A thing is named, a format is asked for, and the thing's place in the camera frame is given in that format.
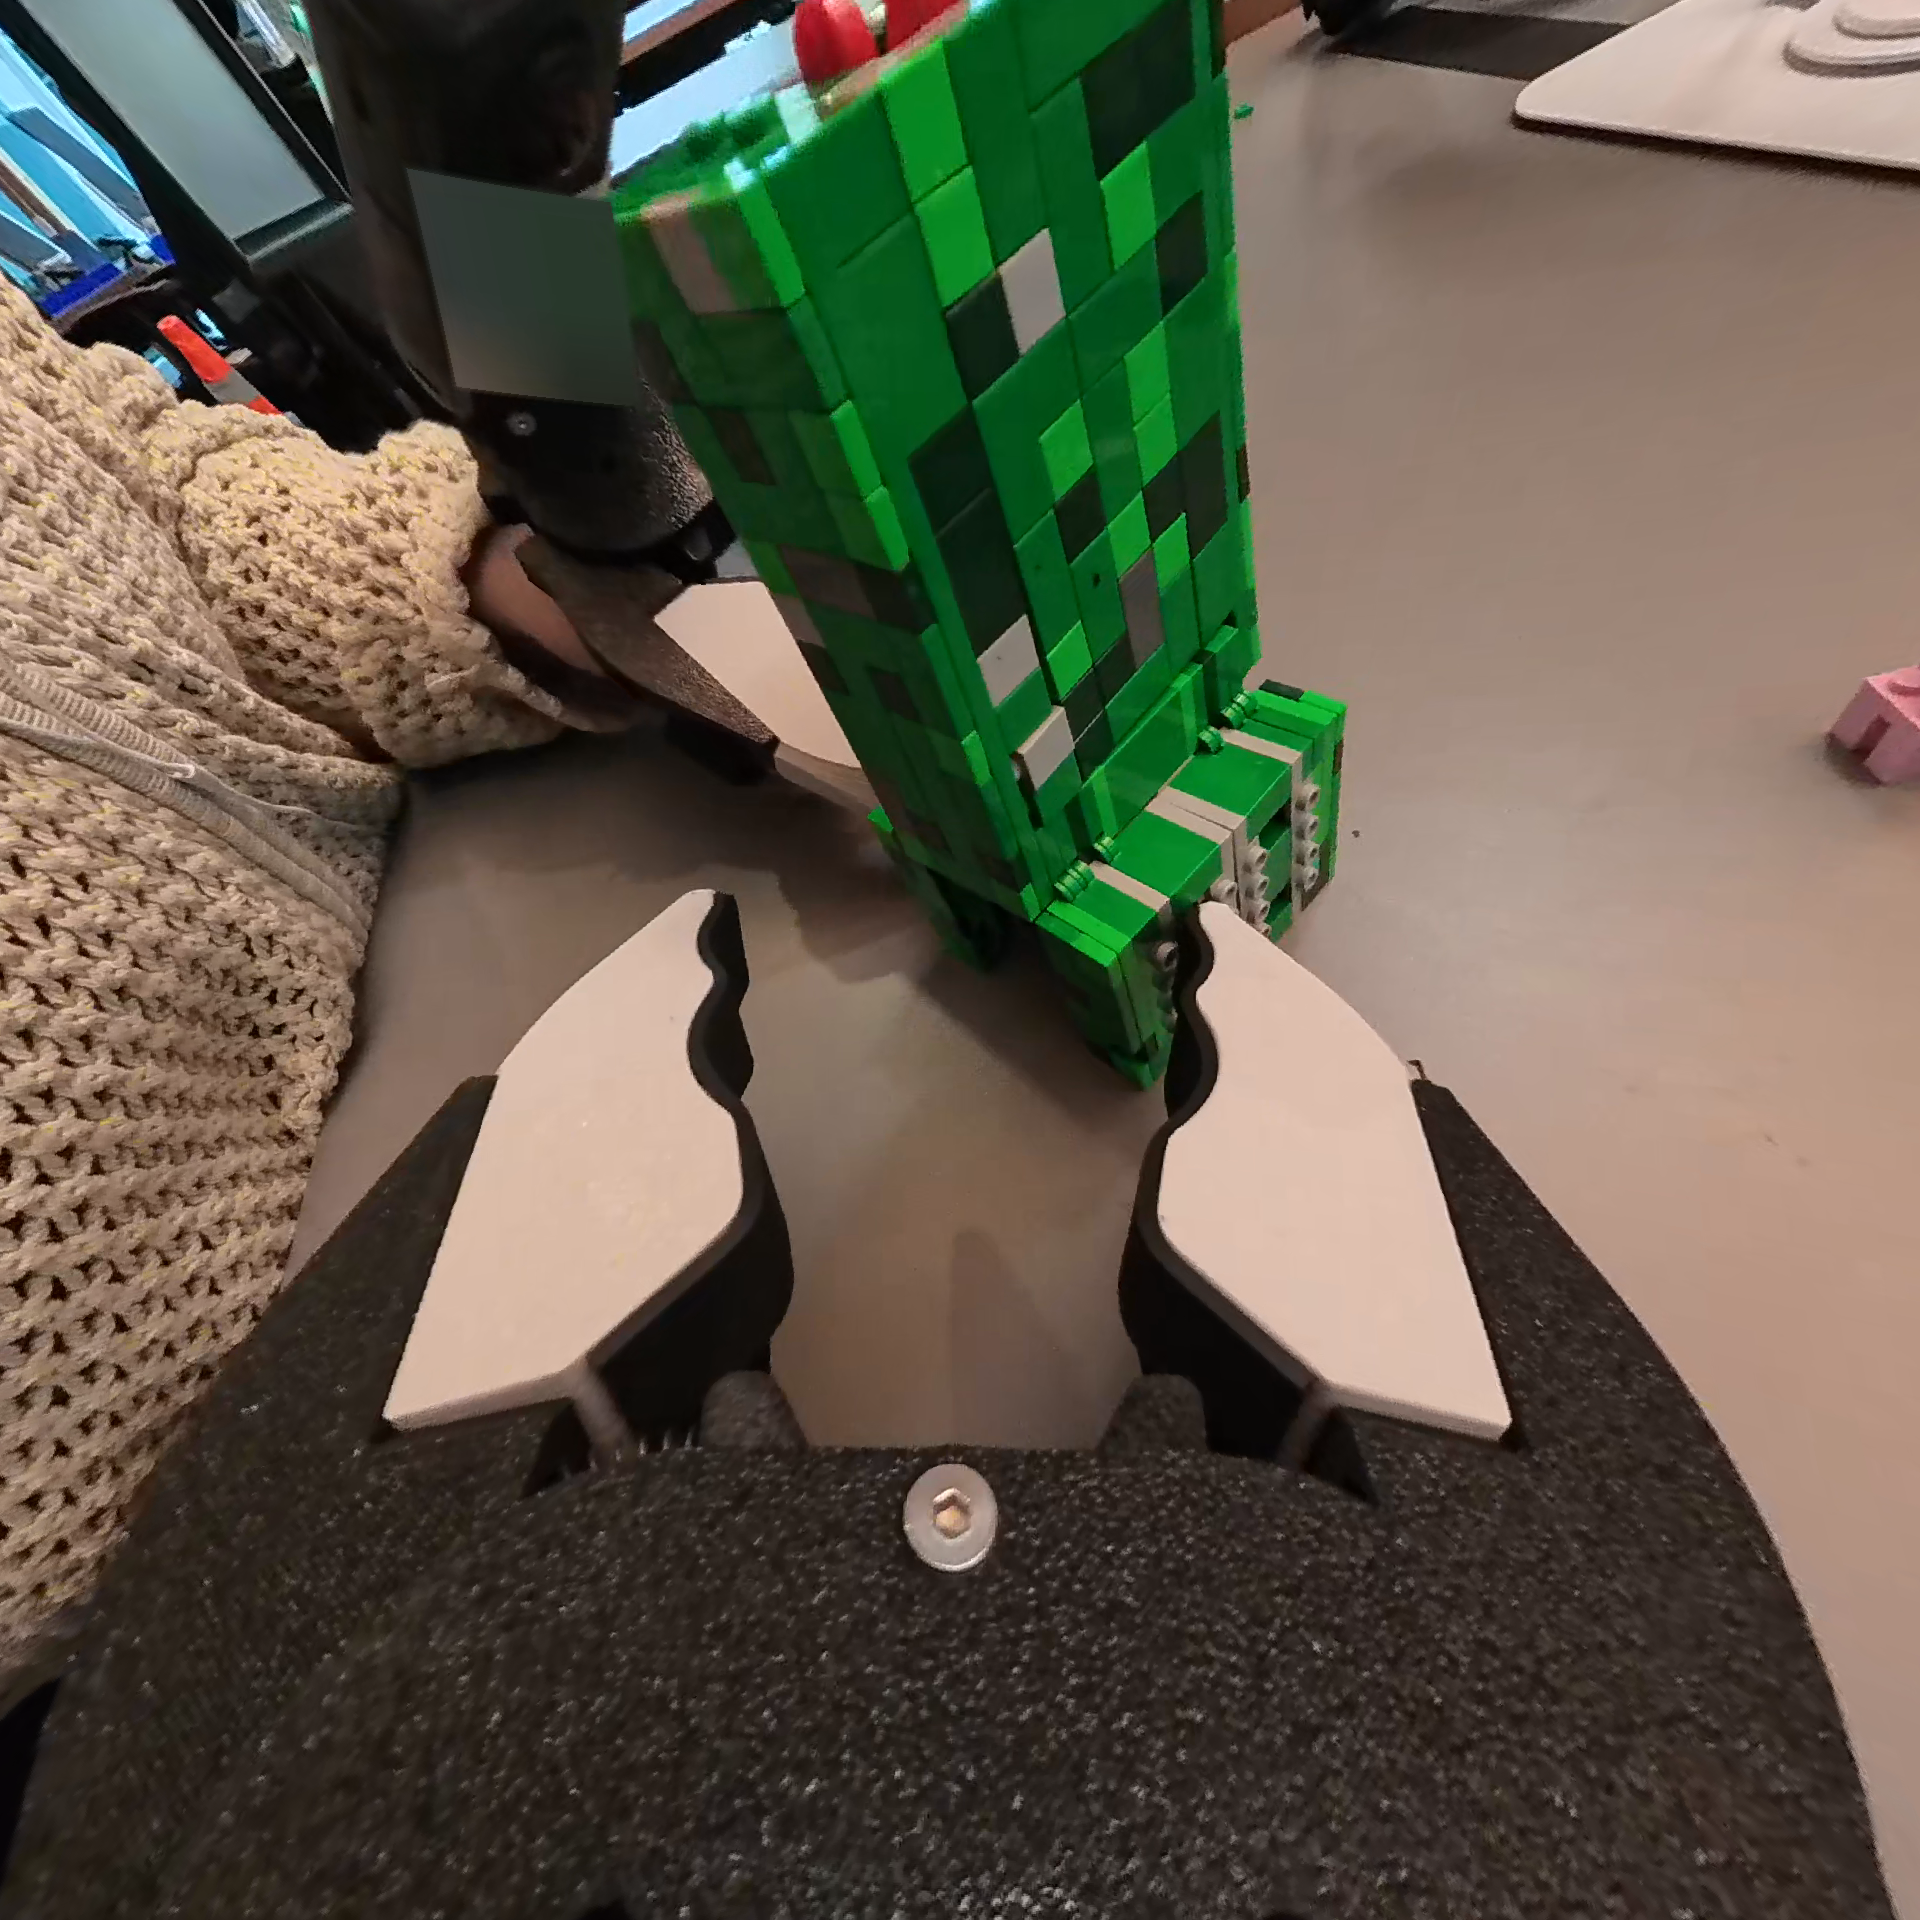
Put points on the pink lego pig figure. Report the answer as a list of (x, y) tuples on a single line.
[(1882, 727)]

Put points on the orange traffic cone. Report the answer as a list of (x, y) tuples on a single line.
[(211, 359)]

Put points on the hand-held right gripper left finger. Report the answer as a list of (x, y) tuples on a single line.
[(585, 1201)]

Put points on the white stand with clear arms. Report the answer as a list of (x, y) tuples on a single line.
[(1680, 77)]

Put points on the tall green creeper lego model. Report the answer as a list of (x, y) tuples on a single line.
[(1050, 450)]

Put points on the person's left hand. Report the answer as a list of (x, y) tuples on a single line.
[(523, 616)]

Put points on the person's cream knit sweater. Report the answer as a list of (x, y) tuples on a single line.
[(136, 1050)]

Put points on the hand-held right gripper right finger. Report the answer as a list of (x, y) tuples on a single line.
[(1319, 1201)]

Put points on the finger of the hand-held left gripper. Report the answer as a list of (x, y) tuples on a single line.
[(751, 662)]

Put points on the black framed screen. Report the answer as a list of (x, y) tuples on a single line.
[(166, 106)]

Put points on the person's left forearm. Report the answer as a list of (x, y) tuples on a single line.
[(346, 556)]

